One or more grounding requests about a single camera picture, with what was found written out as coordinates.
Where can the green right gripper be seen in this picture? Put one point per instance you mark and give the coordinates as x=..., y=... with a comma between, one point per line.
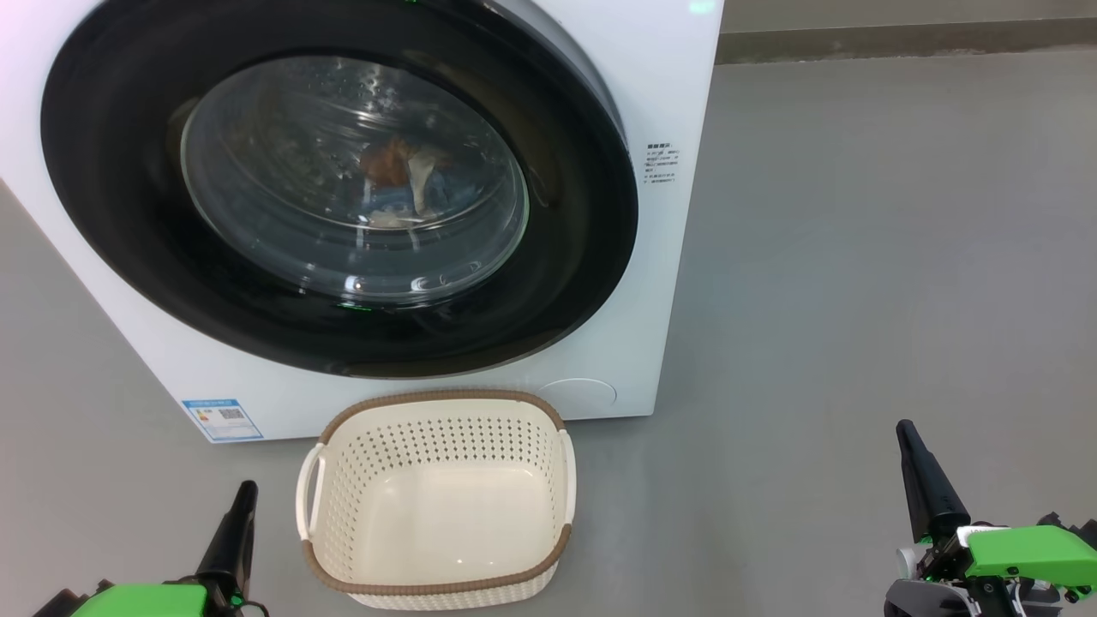
x=1028, y=557

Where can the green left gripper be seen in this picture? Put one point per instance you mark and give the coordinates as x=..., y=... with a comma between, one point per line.
x=146, y=602

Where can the black round washer door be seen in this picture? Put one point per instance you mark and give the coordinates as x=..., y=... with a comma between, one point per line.
x=128, y=214

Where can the blue orange-print garment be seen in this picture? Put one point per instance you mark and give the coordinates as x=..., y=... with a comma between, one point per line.
x=390, y=163
x=450, y=188

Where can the white front-load washing machine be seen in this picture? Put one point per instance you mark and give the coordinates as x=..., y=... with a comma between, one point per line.
x=668, y=300

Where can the blue energy label sticker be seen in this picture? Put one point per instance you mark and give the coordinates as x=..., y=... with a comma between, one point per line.
x=223, y=420

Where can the cream perforated laundry basket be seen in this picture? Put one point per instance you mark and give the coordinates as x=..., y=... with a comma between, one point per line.
x=437, y=428

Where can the round white filter cover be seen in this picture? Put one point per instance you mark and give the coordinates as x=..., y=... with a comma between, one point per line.
x=578, y=397

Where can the small text sticker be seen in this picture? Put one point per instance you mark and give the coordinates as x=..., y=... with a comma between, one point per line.
x=662, y=163

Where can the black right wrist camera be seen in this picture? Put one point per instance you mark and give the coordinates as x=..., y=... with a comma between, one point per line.
x=1087, y=533

